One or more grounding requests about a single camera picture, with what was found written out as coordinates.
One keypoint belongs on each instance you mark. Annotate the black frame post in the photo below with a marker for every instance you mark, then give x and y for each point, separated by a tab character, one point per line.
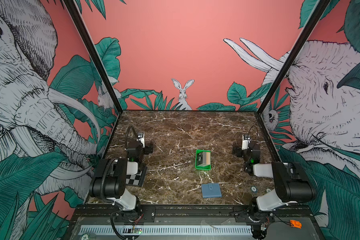
315	16
86	38

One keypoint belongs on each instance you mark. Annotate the gold credit card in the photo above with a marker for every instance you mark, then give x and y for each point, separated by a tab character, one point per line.
206	158

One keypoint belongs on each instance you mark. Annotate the black front mounting rail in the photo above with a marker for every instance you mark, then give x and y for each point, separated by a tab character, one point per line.
150	213

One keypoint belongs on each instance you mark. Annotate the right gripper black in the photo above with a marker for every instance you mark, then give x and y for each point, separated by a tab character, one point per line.
238	151

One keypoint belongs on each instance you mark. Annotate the white slotted cable duct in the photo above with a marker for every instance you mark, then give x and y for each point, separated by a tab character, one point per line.
205	230

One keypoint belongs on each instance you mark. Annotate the left black frame post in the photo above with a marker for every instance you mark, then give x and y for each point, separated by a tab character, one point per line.
86	38

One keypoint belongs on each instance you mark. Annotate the right black frame post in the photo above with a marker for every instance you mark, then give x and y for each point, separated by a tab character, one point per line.
315	16

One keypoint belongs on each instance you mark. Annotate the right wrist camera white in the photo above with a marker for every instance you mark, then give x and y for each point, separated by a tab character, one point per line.
246	139

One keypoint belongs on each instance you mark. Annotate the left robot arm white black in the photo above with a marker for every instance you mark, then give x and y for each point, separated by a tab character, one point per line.
112	176

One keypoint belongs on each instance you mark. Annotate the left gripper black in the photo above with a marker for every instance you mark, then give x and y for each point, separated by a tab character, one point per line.
147	148

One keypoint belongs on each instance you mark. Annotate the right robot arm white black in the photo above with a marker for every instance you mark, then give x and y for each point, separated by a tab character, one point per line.
292	184

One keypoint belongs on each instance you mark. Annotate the checkerboard calibration board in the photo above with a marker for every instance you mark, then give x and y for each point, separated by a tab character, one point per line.
138	179

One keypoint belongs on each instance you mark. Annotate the blue leather card holder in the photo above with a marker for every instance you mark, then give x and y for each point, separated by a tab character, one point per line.
211	190

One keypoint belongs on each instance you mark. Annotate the orange connector clip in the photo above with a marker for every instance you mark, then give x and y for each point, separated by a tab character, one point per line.
295	224

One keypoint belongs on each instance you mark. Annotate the green plastic card tray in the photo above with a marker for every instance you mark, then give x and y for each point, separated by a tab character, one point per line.
204	168

